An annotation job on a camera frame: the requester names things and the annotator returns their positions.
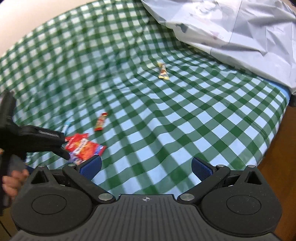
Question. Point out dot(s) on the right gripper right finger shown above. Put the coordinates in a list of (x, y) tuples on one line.
[(211, 177)]

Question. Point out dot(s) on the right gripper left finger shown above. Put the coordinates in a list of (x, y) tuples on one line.
[(80, 177)]

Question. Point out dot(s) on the purple candy bar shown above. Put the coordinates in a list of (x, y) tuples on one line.
[(75, 159)]

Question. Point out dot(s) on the green checkered sofa cover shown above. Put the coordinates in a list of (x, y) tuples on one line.
[(102, 57)]

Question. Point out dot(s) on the white plastic sheet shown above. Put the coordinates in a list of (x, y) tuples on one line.
[(258, 36)]

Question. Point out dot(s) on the light blue stick packet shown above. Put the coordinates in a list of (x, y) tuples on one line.
[(65, 127)]

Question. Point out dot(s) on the person's left hand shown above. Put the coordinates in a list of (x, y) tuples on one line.
[(13, 183)]

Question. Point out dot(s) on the red kitkat style bar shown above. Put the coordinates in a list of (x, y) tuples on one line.
[(76, 137)]

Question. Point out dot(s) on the small red gold candy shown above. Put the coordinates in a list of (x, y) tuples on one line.
[(100, 122)]

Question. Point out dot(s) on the gold snack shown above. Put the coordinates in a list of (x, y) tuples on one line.
[(163, 71)]

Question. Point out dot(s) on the orange red chip packet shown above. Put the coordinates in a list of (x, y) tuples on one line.
[(85, 149)]

